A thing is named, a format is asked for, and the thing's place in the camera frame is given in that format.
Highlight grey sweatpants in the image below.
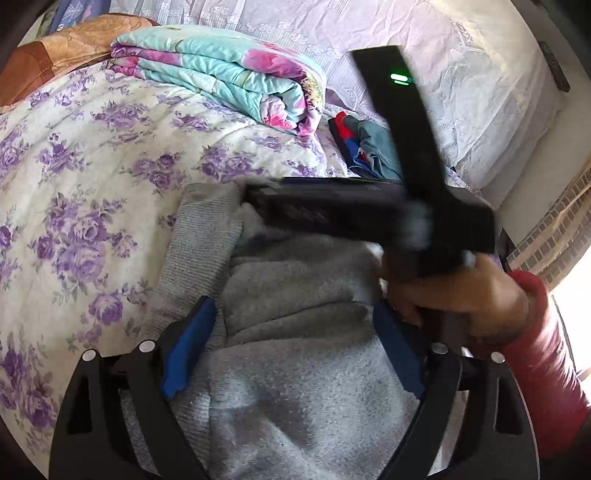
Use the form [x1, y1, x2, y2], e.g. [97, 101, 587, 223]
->
[139, 181, 418, 479]

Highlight red sleeved right forearm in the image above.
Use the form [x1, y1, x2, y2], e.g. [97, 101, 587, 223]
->
[473, 271, 590, 459]

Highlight right hand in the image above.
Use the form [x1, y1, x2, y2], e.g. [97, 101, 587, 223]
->
[381, 254, 531, 344]

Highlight folded teal and red clothes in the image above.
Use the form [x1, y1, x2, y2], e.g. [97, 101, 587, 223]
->
[328, 112, 403, 181]

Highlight lilac lace covered headboard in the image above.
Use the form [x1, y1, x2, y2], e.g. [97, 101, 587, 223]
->
[110, 1, 560, 206]

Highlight folded teal floral quilt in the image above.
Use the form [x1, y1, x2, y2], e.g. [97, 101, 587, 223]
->
[110, 25, 327, 137]

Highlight purple floral bedspread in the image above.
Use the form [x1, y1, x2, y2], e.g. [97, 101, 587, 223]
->
[1, 63, 349, 472]

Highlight orange brown pillow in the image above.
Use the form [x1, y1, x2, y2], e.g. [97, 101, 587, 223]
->
[1, 13, 157, 113]

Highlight blue patterned pillow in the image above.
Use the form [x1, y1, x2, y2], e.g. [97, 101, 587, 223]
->
[48, 0, 111, 34]

